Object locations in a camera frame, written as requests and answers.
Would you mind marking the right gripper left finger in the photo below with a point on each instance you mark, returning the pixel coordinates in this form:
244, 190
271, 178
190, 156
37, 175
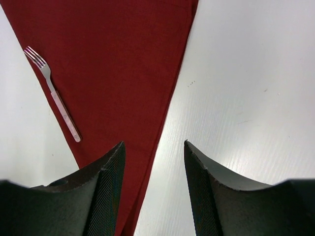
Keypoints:
84, 203

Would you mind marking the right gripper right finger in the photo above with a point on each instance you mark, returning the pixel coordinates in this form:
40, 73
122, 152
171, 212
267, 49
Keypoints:
225, 203

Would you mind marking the dark red cloth napkin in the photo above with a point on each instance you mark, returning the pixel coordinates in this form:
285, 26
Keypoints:
115, 64

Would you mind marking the fork with pink handle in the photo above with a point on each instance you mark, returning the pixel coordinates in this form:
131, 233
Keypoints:
46, 72

